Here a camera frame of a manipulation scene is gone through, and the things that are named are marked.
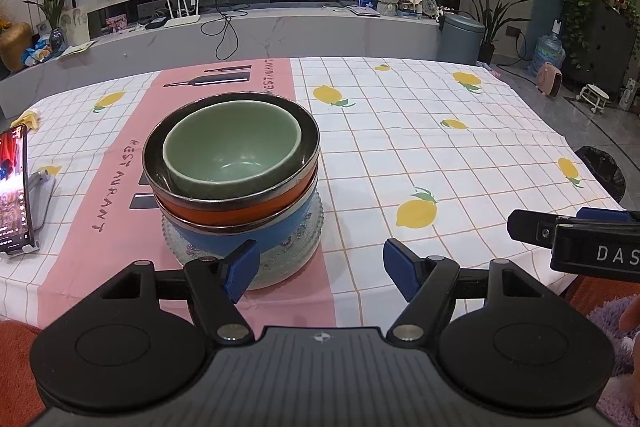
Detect long leaf potted plant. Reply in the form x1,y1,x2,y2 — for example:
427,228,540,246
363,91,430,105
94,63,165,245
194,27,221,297
456,0,536,64

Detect dark cabinet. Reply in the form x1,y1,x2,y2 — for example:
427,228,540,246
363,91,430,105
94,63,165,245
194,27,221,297
562,0,640,100

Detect white router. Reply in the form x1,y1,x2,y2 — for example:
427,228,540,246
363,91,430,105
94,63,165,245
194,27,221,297
164,0,202,28

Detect grey phone stand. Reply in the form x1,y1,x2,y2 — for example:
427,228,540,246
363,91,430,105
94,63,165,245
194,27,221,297
0,169,56,260

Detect pink placemat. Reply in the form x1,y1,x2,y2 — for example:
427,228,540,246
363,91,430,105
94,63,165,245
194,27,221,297
37,57,336,323

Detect papers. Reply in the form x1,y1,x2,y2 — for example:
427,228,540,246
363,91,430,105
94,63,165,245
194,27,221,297
60,41,96,58

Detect black cable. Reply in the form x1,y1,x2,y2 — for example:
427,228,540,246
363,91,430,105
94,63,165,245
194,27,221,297
200,4,251,62

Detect purple fuzzy clothing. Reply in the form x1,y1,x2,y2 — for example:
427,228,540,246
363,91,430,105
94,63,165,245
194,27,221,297
587,294,640,423

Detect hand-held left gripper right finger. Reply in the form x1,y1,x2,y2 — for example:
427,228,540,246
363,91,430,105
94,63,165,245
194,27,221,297
382,238,556,344

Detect water bottle with pump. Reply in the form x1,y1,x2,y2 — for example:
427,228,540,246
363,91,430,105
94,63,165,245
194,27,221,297
531,21,567,75

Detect blue snack bag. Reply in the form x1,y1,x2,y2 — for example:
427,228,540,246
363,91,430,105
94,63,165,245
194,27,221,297
22,34,53,65

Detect grey trash can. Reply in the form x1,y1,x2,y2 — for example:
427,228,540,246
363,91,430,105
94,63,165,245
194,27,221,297
437,13,487,66

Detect potted plant in blue vase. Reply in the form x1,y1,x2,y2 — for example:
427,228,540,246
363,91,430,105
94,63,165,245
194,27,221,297
22,0,81,50

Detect orange steel bowl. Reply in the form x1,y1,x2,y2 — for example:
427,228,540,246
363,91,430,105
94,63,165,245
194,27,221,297
142,93,321,225

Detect pink heater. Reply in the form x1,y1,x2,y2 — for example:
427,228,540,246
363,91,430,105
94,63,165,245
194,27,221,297
536,62,565,98

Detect gold vase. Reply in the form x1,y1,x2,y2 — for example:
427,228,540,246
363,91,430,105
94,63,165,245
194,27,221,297
0,22,33,74

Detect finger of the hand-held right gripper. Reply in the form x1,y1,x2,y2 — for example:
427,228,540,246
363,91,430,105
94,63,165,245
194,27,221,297
576,207,634,224
506,209,562,251

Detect white stool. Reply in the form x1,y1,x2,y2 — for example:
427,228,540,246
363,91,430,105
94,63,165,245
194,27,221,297
576,84,612,114

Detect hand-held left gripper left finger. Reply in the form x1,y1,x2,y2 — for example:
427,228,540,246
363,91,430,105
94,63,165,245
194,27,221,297
86,239,262,344

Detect floral glass plate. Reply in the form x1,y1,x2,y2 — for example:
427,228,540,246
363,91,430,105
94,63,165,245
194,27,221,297
169,227,322,292
161,194,325,269

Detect green bowl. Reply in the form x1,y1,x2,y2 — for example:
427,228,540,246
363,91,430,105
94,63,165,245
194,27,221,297
162,101,304,200

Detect blue steel bowl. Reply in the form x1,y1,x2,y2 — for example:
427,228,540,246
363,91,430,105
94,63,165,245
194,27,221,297
160,179,321,265

